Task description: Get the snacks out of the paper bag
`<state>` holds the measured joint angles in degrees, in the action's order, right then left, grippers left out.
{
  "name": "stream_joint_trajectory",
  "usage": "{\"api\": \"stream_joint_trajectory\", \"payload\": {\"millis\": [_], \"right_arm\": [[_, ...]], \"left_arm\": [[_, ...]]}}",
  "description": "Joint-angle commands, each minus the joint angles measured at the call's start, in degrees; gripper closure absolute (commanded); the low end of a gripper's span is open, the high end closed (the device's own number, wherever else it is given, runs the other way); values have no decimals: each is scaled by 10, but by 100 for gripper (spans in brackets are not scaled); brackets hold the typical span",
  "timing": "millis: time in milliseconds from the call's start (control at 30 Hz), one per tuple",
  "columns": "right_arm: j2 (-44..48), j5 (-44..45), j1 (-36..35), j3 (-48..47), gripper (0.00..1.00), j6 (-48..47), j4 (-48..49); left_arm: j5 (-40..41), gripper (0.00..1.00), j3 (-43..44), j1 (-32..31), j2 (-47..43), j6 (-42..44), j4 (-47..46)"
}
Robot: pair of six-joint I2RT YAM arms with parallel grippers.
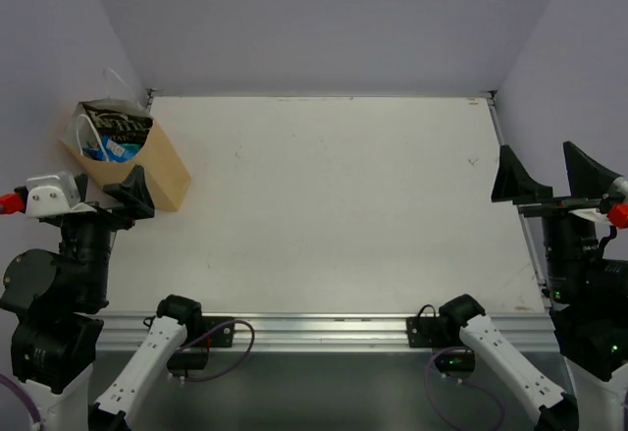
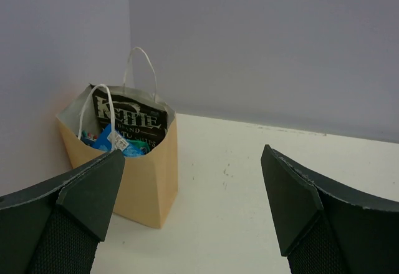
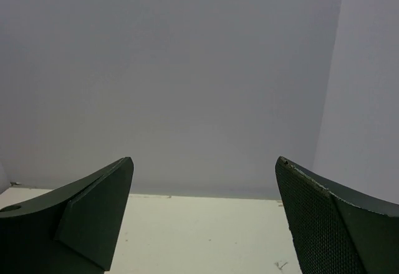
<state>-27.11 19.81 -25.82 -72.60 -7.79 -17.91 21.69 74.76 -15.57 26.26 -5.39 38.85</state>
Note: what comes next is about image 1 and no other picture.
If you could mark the aluminium table rail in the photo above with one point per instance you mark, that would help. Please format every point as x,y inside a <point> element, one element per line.
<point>329,332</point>

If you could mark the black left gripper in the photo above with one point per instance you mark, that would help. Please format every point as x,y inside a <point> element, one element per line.
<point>99,216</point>

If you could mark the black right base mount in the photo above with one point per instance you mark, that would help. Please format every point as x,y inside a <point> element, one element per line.
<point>427,330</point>

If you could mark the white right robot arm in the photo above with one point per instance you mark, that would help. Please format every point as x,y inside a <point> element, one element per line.
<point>587,292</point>

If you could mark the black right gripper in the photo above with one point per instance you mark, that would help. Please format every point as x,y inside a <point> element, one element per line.
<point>587,179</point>

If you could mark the brown paper bag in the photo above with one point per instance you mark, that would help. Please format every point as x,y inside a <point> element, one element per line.
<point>167,178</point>

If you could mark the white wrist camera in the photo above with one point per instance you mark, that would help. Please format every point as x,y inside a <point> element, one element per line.
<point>50,195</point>
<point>612,210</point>

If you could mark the brown Kettle chips bag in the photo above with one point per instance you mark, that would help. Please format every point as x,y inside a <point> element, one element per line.
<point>121,127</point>

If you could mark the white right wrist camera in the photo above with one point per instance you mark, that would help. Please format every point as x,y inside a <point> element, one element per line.
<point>612,210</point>

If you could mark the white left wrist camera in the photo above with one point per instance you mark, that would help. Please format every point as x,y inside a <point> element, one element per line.
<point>50,195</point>

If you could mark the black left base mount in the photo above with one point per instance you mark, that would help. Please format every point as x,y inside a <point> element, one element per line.
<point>196,357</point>

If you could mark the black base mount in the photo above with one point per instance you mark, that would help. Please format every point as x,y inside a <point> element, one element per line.
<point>427,330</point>
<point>196,357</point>

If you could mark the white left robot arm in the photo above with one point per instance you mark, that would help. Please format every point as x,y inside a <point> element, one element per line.
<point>57,295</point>

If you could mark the teal Fox's mint candy bag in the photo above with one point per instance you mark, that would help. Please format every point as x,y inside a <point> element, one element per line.
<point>112,152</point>

